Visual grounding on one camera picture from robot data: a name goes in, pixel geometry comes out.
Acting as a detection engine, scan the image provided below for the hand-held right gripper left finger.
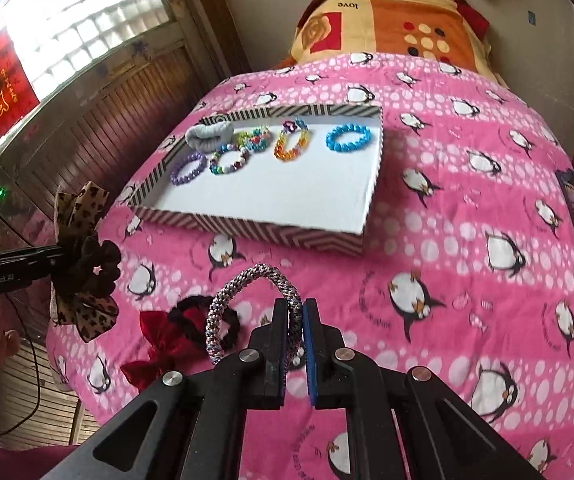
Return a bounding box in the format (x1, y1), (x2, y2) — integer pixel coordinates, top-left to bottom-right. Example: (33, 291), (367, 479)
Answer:
(52, 297), (290, 480)

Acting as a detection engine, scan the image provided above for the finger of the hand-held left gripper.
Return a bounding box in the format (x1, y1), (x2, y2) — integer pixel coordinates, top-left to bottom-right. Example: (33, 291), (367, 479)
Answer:
(0, 242), (85, 275)

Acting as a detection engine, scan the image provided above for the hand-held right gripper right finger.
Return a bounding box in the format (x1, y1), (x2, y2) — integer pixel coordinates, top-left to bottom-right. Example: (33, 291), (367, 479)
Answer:
(303, 298), (543, 480)

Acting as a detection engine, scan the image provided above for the braided grey bracelet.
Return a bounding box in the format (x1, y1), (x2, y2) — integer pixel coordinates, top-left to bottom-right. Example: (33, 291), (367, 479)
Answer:
(206, 263), (304, 367)

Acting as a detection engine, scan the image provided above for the leopard bow brown scrunchie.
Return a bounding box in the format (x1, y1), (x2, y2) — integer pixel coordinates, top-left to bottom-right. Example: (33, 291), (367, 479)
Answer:
(49, 182), (122, 343)

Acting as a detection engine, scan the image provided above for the striped cardboard box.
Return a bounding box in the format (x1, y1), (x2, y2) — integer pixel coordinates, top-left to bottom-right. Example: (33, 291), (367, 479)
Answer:
(126, 102), (385, 256)

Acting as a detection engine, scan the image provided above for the purple bead bracelet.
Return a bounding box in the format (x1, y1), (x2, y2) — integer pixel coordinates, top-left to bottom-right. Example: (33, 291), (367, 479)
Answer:
(169, 151), (208, 186)

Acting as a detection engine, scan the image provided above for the pastel mixed bead bracelet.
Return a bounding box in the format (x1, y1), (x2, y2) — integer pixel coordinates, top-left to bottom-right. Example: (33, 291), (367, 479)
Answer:
(209, 144), (250, 177)

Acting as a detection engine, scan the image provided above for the rainbow bead bracelet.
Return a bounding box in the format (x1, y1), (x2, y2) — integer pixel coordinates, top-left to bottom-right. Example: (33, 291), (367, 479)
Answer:
(273, 117), (310, 163)

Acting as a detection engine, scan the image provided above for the blue bead bracelet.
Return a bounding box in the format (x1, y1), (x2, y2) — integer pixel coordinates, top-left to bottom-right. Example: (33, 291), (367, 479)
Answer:
(325, 124), (372, 153)

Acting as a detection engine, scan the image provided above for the grey scrunchie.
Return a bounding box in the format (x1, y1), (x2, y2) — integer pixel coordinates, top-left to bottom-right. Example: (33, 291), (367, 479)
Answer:
(184, 121), (235, 151)

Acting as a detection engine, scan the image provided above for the green mixed bead bracelet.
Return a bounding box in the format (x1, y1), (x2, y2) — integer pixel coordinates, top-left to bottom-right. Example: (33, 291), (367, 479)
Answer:
(234, 127), (272, 153)

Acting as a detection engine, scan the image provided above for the red bow black scrunchie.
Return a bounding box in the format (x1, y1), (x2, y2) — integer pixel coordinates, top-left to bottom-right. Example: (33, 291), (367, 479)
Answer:
(119, 296), (240, 392)

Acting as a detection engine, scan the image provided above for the pink penguin print blanket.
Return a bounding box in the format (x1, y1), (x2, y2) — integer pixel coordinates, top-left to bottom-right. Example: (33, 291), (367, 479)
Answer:
(44, 52), (574, 480)

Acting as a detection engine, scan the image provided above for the window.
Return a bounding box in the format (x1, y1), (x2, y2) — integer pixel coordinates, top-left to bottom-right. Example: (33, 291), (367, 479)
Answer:
(0, 0), (178, 106)

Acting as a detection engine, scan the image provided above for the orange yellow patterned pillow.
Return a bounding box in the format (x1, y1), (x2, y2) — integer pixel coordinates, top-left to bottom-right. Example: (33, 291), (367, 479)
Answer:
(274, 0), (510, 88)

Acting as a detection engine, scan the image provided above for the red pillow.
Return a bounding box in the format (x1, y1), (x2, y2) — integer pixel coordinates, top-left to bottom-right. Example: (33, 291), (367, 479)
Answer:
(454, 0), (491, 38)

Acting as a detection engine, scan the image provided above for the black cable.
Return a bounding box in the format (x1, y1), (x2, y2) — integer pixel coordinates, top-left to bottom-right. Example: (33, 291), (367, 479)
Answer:
(0, 305), (42, 438)

